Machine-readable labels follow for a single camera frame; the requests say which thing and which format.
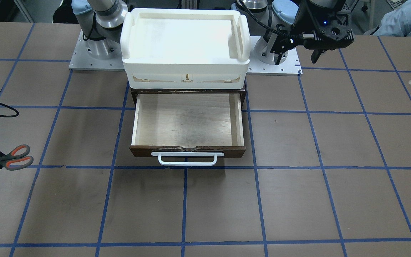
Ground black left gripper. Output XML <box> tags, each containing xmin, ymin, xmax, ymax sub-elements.
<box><xmin>275</xmin><ymin>24</ymin><xmax>355</xmax><ymax>65</ymax></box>

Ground orange grey scissors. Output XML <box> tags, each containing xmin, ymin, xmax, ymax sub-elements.
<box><xmin>0</xmin><ymin>144</ymin><xmax>34</xmax><ymax>171</ymax></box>

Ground wooden drawer with white handle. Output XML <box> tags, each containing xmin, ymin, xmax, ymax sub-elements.
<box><xmin>130</xmin><ymin>93</ymin><xmax>246</xmax><ymax>166</ymax></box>

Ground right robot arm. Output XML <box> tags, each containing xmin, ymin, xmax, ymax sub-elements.
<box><xmin>72</xmin><ymin>0</ymin><xmax>281</xmax><ymax>166</ymax></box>

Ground dark brown drawer cabinet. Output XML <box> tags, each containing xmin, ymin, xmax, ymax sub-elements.
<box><xmin>130</xmin><ymin>82</ymin><xmax>247</xmax><ymax>104</ymax></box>

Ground person in light blue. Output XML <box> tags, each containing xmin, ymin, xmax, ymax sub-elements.
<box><xmin>364</xmin><ymin>0</ymin><xmax>411</xmax><ymax>36</ymax></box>

